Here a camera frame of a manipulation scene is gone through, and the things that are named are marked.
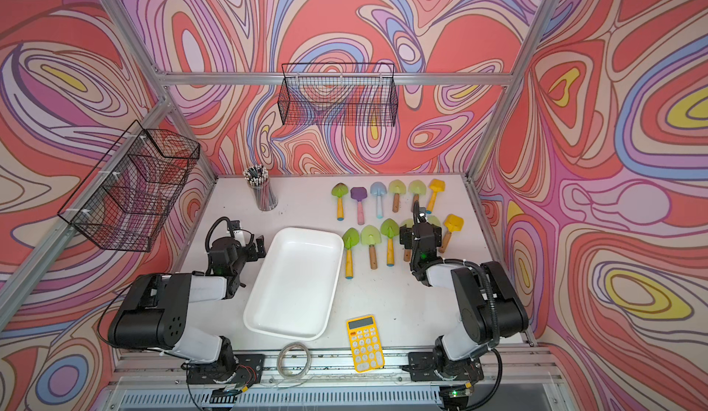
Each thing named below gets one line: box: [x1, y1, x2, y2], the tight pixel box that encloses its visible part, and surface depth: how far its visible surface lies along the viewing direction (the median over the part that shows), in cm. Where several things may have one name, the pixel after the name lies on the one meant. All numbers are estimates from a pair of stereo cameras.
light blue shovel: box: [369, 181, 388, 220], surface depth 113 cm
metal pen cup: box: [243, 164, 279, 212], surface depth 101 cm
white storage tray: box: [243, 227, 345, 341], surface depth 92 cm
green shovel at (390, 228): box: [380, 218, 400, 268], surface depth 101 cm
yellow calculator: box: [346, 314, 386, 374], surface depth 78 cm
